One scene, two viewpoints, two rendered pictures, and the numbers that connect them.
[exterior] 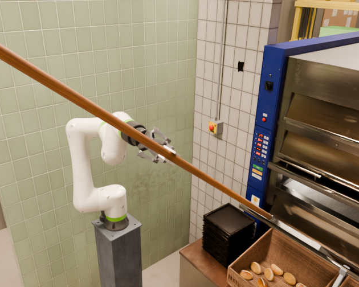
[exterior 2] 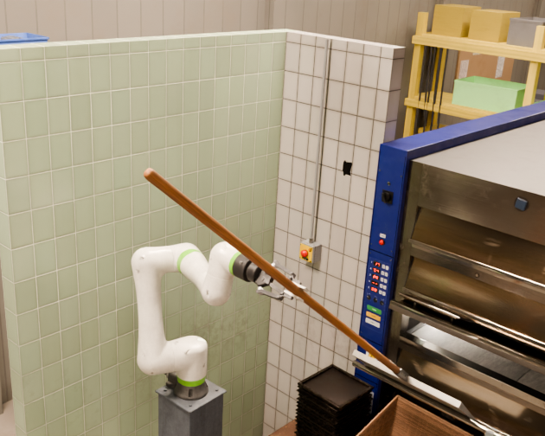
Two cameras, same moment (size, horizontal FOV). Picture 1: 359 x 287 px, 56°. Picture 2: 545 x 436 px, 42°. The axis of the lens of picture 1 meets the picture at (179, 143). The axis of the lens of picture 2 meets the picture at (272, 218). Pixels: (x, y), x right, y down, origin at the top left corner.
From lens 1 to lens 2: 1.19 m
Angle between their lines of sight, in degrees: 9
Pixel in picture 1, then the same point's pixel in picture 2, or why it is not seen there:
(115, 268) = not seen: outside the picture
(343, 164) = (486, 301)
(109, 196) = (188, 351)
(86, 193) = (157, 347)
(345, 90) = (483, 206)
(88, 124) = (163, 256)
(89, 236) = (123, 424)
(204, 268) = not seen: outside the picture
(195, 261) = not seen: outside the picture
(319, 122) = (454, 246)
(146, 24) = (216, 111)
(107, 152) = (212, 291)
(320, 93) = (453, 209)
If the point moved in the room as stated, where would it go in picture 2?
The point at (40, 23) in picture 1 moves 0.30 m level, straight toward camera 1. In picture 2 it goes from (90, 120) to (111, 138)
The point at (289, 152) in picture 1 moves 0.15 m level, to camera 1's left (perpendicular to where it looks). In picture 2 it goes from (418, 287) to (387, 287)
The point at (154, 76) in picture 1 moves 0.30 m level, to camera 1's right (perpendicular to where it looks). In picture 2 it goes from (223, 180) to (280, 181)
